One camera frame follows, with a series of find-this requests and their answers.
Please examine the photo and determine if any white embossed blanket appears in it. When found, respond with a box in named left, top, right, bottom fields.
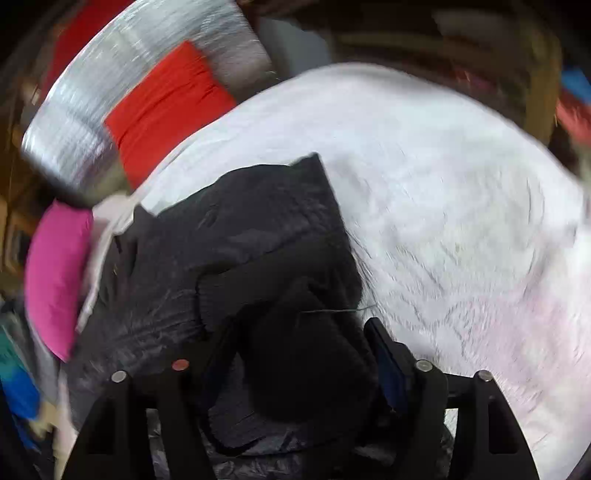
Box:
left=76, top=62, right=591, bottom=480

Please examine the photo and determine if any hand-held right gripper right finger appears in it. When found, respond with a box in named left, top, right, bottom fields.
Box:
left=355, top=318, right=540, bottom=480

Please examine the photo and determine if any magenta pillow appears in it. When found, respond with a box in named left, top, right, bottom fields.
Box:
left=25, top=199, right=94, bottom=363

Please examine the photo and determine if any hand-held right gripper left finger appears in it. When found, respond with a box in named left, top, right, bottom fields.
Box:
left=61, top=333, right=241, bottom=480

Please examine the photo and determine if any blue and teal clothes pile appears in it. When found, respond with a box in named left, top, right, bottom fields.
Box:
left=0, top=295, right=61, bottom=455

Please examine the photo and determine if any red cushion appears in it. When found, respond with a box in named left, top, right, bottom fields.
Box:
left=104, top=41, right=238, bottom=190

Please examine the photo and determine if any red cloth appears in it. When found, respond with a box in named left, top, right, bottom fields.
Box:
left=39, top=0, right=134, bottom=100

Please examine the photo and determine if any silver foil mat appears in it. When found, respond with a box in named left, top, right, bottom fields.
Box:
left=21, top=0, right=273, bottom=206

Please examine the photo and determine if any black padded jacket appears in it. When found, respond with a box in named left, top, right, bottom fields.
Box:
left=65, top=153, right=455, bottom=480

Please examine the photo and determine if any red bag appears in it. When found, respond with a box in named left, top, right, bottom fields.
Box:
left=554, top=90, right=591, bottom=144

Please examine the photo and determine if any wooden table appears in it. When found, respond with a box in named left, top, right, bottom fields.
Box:
left=323, top=14, right=568, bottom=148

